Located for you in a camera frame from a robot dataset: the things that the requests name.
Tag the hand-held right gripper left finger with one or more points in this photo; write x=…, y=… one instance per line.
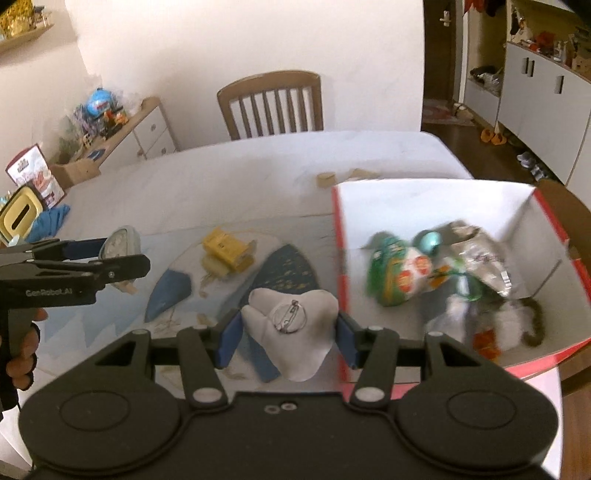
x=228, y=339

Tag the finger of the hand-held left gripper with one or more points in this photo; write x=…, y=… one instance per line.
x=81, y=249
x=124, y=267

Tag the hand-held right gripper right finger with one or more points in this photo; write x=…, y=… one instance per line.
x=346, y=339

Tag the white tooth-shaped plush badge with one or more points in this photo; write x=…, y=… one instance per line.
x=295, y=332

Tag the green white snack bag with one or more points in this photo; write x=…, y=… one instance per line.
x=392, y=272

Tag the red and white cardboard box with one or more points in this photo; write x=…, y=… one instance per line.
x=461, y=203

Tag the person's left hand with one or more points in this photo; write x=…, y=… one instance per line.
x=23, y=357

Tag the light blue fabric piece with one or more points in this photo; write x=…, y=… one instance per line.
x=264, y=362

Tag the blue cloth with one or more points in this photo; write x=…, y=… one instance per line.
x=48, y=221

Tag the small blue fabric piece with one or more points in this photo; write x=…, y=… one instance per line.
x=168, y=290

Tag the yellow and black tissue box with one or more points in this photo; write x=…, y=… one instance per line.
x=21, y=214

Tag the pale yellow toy piece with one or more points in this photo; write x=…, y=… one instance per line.
x=213, y=266

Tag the dark blue patterned fabric piece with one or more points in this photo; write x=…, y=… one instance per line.
x=286, y=272

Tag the red and white paper bag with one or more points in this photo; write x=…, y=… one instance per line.
x=34, y=173

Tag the yellow toy block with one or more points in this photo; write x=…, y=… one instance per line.
x=226, y=247

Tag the white drawer cabinet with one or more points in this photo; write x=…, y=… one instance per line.
x=147, y=134

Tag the pile of toys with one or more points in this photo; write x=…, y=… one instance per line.
x=99, y=113

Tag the small orange item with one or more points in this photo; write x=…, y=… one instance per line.
x=487, y=344

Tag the silver foil bag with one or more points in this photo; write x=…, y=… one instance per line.
x=480, y=258

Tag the white furry plush toy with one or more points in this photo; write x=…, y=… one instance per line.
x=503, y=323

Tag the small wooden block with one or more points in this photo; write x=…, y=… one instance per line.
x=325, y=179

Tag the brown tape piece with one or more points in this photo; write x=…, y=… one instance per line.
x=362, y=174

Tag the wooden slat-back chair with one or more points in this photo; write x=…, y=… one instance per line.
x=270, y=81

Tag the patterned door mat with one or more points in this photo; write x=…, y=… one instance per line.
x=441, y=111

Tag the orange slipper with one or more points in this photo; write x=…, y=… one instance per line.
x=498, y=138
x=485, y=134

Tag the white sneaker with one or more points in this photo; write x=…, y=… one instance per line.
x=538, y=172
x=525, y=158

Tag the low open shoe shelf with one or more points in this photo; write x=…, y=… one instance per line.
x=480, y=99

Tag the brown door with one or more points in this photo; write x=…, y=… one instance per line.
x=438, y=60

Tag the white two-door cabinet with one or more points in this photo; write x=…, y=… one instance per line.
x=540, y=106

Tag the hanging red clothing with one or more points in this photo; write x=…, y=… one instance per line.
x=480, y=5

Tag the wooden wall shelf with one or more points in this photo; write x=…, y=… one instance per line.
x=27, y=39

